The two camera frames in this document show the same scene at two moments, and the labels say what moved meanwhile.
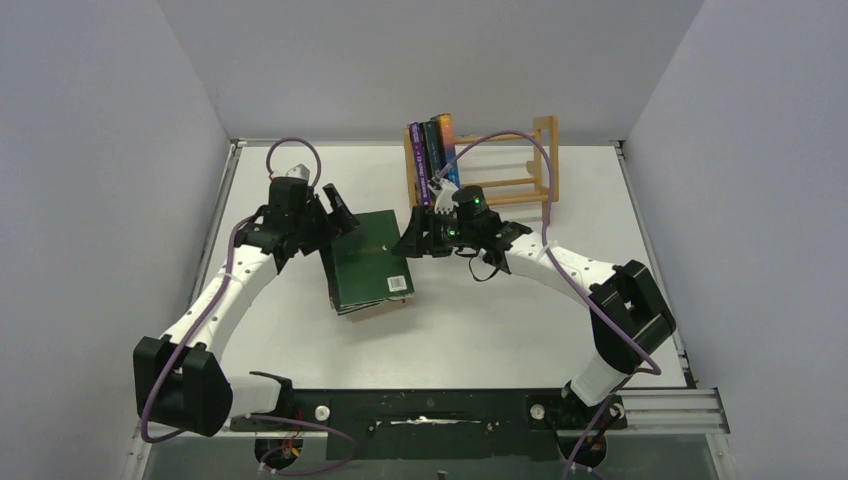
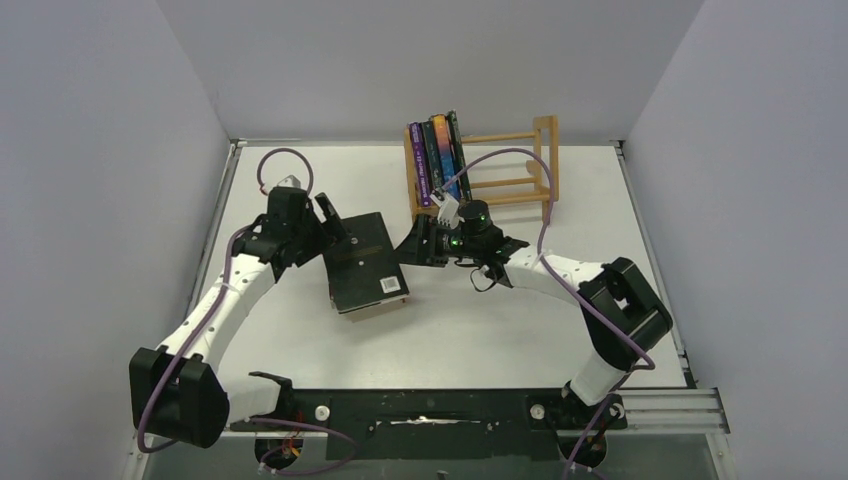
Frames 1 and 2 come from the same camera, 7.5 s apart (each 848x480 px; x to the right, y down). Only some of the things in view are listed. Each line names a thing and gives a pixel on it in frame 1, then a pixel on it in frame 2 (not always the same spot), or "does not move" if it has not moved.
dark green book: x=360 y=265 -> x=460 y=158
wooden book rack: x=546 y=182 does not move
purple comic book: x=417 y=141 does not move
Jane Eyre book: x=447 y=149 does not move
